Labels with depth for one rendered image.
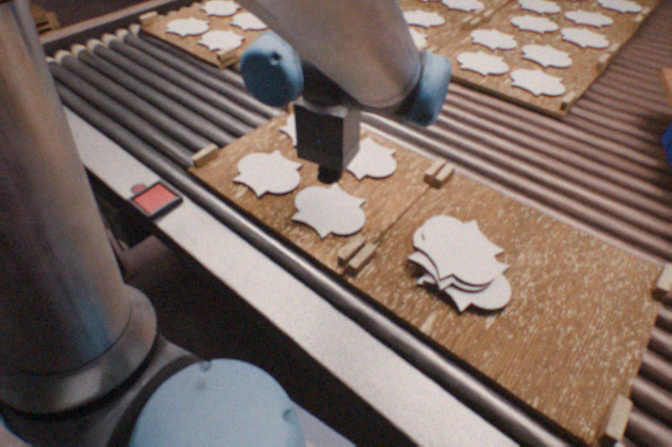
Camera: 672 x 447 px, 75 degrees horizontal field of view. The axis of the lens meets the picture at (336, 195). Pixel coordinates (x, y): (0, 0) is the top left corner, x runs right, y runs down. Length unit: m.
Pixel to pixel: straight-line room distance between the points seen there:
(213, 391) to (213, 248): 0.47
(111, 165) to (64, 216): 0.77
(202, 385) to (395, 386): 0.35
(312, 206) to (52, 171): 0.59
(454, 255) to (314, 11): 0.55
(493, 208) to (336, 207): 0.30
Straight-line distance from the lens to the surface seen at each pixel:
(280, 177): 0.88
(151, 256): 2.10
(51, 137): 0.28
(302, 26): 0.24
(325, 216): 0.79
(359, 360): 0.67
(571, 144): 1.14
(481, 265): 0.72
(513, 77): 1.29
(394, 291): 0.71
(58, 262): 0.31
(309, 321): 0.70
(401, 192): 0.86
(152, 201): 0.92
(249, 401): 0.36
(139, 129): 1.15
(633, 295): 0.84
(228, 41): 1.43
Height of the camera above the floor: 1.52
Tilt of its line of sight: 44 degrees down
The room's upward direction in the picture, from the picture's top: straight up
